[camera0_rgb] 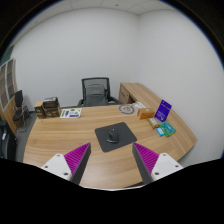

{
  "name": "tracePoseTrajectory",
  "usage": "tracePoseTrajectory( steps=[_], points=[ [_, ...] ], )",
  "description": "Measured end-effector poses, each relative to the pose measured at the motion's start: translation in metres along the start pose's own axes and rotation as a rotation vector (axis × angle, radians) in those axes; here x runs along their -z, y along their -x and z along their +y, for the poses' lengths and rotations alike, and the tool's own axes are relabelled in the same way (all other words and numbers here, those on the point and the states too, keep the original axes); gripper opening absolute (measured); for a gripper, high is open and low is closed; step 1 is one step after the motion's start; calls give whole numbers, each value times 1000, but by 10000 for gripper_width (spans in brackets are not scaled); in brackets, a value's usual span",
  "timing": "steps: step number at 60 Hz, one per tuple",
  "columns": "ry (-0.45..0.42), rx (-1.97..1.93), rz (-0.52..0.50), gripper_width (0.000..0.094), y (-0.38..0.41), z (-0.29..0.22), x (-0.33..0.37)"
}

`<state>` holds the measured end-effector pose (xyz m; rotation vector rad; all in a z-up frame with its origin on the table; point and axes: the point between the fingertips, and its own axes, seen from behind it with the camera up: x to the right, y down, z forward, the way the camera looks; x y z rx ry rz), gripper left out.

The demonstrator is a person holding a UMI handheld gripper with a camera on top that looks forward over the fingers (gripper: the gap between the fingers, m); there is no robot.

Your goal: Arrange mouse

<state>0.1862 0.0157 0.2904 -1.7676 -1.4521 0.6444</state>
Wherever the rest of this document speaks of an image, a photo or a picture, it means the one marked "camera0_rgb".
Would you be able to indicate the large brown cardboard box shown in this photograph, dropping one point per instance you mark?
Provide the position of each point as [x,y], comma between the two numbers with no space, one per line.
[52,108]

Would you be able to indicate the green packet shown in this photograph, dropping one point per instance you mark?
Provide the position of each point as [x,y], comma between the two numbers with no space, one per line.
[168,128]

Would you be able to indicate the orange-brown small box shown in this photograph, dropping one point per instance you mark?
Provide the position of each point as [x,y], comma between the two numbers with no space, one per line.
[145,113]

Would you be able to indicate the dark grey mouse pad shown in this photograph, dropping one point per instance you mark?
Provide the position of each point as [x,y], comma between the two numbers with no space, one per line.
[126,133]

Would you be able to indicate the black leather armchair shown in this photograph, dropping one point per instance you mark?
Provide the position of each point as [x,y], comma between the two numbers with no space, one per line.
[7,141]

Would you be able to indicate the white green purple leaflet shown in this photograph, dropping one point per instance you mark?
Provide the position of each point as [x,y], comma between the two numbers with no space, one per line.
[70,113]

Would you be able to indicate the black computer mouse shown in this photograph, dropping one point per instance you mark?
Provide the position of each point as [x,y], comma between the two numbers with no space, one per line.
[112,137]

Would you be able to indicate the purple card package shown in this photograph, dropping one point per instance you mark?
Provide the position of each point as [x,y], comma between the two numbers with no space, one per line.
[163,110]

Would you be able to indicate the wooden side desk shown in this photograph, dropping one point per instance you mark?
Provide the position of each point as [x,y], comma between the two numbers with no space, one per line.
[140,93]

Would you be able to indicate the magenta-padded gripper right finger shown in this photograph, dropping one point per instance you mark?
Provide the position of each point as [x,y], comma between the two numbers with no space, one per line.
[148,159]

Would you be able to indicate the tan small box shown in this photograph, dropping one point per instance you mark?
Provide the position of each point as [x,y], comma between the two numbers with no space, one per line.
[153,122]

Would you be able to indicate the black mesh office chair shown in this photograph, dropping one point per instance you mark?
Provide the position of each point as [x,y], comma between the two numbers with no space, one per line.
[96,93]

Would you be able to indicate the wooden shelf unit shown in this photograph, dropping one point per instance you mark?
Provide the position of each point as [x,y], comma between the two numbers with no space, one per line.
[8,90]

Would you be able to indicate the small black visitor chair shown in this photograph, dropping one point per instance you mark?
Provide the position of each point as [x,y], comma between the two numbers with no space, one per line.
[19,106]

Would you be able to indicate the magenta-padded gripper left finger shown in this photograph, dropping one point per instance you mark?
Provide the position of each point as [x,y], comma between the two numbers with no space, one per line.
[75,159]

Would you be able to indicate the blue packet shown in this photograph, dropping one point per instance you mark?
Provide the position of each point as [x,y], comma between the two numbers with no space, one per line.
[160,131]

